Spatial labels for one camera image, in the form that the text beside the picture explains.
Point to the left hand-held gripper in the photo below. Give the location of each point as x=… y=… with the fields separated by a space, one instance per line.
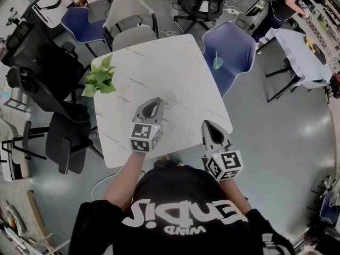
x=142 y=138

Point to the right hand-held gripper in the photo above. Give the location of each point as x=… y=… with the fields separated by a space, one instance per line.
x=225 y=165

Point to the clear glass cup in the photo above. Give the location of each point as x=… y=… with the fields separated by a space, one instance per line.
x=173 y=97

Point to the person's left forearm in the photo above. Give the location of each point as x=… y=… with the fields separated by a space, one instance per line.
x=125 y=179

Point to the person's right forearm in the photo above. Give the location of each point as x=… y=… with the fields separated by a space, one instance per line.
x=233 y=195

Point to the teal cup with straw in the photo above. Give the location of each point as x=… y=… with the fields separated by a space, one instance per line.
x=218 y=62

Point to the green potted plant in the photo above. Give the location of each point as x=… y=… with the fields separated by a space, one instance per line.
x=102 y=78

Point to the person's black printed shirt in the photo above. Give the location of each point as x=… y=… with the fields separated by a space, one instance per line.
x=180 y=211

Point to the blue plastic chair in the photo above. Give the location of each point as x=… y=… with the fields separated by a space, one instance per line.
x=231 y=49
x=85 y=26

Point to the black low padded chair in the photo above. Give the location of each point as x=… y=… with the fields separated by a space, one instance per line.
x=66 y=142

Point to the beige upholstered chair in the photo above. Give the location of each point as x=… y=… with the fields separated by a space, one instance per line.
x=131 y=15

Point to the black office chair with armrests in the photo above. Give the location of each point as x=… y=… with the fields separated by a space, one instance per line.
x=45 y=89

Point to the table with pale cloth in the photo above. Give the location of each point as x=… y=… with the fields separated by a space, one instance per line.
x=300 y=54

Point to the white power strip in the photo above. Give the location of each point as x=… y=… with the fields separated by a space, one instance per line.
x=231 y=10

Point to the white machine on desk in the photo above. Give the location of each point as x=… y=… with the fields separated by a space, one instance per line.
x=51 y=1

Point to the black equipment case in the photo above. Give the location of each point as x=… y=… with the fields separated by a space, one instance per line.
x=18 y=40

